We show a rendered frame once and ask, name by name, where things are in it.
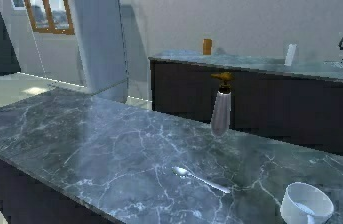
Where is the dark marble kitchen island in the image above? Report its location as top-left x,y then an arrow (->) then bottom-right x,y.
0,87 -> 343,224

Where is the silver spoon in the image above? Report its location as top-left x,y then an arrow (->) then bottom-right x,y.
171,166 -> 232,195

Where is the wooden framed window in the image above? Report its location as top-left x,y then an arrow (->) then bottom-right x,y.
23,0 -> 76,36

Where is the dark kitchen counter cabinet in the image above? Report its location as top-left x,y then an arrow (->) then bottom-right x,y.
148,49 -> 343,161

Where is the white cup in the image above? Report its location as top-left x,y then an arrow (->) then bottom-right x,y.
279,181 -> 335,224

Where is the white rectangular container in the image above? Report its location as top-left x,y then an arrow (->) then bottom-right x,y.
284,43 -> 297,67

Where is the grey fridge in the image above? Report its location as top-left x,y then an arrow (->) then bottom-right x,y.
68,0 -> 130,104

